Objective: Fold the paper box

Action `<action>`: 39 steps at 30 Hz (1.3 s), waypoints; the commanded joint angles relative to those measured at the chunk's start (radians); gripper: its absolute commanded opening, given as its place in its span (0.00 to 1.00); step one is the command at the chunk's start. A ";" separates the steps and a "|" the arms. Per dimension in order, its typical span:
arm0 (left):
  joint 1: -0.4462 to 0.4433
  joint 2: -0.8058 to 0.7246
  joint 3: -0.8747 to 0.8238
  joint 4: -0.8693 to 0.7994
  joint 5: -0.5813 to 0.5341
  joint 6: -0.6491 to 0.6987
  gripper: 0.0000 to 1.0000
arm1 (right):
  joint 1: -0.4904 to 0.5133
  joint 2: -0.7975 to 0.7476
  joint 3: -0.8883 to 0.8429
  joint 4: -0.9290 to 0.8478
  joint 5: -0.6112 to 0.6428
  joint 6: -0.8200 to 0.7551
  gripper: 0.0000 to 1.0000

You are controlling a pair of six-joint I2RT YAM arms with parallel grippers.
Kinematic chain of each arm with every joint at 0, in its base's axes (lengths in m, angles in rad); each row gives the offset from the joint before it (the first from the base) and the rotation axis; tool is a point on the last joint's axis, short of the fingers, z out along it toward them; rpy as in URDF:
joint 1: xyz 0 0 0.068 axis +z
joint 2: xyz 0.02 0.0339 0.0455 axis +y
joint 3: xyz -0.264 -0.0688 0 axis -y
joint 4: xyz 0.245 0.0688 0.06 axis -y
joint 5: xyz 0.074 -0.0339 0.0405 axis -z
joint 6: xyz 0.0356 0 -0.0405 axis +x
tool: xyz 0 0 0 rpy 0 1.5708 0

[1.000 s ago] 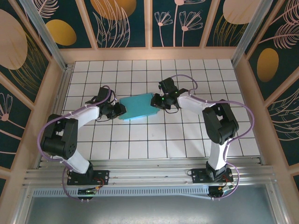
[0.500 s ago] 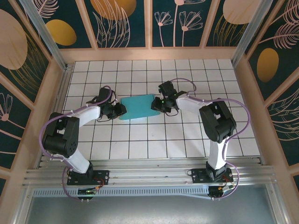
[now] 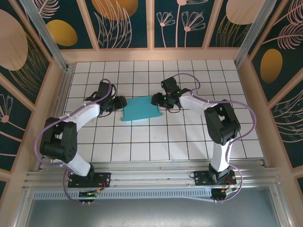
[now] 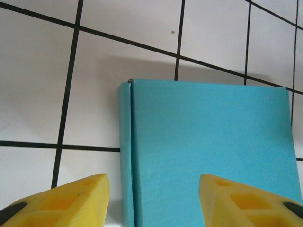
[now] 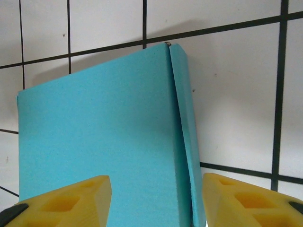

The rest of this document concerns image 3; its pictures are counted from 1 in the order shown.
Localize aluminium left corner post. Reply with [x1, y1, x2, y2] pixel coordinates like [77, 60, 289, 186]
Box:
[20, 0, 69, 71]

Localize slotted grey cable duct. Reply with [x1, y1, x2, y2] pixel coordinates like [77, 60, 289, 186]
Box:
[33, 190, 215, 201]

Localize aluminium corner post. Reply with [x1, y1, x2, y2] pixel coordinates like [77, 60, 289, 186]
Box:
[234, 0, 272, 69]
[20, 0, 69, 71]

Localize aluminium base frame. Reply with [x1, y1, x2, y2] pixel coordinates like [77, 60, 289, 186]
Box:
[22, 159, 284, 191]

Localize aluminium side rail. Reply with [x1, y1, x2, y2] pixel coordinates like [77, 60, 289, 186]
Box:
[35, 63, 75, 171]

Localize aluminium right corner post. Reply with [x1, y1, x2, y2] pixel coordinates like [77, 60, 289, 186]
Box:
[234, 0, 272, 69]

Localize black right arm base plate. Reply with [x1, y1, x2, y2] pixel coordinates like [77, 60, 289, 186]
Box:
[193, 170, 237, 187]

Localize teal paper box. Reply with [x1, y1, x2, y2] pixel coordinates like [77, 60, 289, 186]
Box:
[120, 96, 163, 124]

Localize grey metal sheet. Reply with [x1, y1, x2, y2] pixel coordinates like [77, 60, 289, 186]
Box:
[23, 200, 282, 227]

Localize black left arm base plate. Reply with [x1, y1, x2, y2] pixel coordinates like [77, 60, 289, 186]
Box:
[68, 172, 112, 189]

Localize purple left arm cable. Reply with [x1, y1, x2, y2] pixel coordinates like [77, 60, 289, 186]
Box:
[34, 79, 115, 204]

